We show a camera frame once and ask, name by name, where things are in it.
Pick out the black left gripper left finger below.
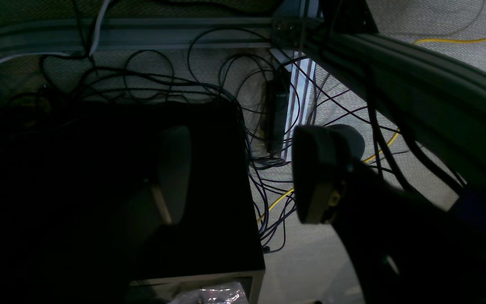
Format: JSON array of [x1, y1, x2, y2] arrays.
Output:
[[112, 125, 192, 279]]

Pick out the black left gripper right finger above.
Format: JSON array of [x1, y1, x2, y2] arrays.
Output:
[[292, 125, 486, 304]]

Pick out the black box under table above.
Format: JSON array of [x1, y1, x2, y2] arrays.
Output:
[[0, 101, 265, 304]]

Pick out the black power adapter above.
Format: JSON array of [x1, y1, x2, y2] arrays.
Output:
[[262, 75, 291, 156]]

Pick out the aluminium frame rail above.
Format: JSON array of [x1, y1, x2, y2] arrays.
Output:
[[0, 17, 486, 199]]

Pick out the white cable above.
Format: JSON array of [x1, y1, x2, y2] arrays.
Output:
[[0, 0, 111, 81]]

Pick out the yellow cable on floor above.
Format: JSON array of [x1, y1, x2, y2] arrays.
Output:
[[256, 17, 486, 223]]

